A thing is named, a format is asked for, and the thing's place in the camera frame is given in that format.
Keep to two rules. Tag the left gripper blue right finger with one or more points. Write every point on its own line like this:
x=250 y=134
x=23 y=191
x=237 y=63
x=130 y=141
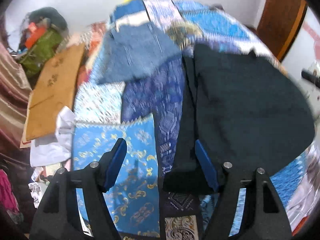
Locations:
x=213 y=173

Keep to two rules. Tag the green storage bag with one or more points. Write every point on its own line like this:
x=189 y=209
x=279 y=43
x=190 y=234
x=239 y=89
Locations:
x=40 y=52

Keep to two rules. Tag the grey plush toy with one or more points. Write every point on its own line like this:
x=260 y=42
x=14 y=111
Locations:
x=50 y=13

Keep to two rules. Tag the striped pink curtain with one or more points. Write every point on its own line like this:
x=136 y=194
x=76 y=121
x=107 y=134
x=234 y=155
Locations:
x=15 y=91

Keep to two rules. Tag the wooden wardrobe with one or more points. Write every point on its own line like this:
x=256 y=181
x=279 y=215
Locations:
x=280 y=23

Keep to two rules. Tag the wooden lap desk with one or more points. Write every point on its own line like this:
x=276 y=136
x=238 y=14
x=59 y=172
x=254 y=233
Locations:
x=54 y=90

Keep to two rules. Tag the black pants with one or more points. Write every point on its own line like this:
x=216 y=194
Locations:
x=244 y=111

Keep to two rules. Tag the patchwork bed sheet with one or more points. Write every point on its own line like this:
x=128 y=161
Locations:
x=147 y=112

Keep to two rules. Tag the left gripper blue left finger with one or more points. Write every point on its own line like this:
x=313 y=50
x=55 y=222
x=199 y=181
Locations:
x=110 y=164

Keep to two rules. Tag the folded blue jeans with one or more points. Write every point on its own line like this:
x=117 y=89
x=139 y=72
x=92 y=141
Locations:
x=134 y=52

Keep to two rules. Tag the white cloth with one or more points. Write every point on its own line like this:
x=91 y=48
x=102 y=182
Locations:
x=57 y=147

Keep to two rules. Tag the orange box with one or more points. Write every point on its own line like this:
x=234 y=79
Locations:
x=34 y=33

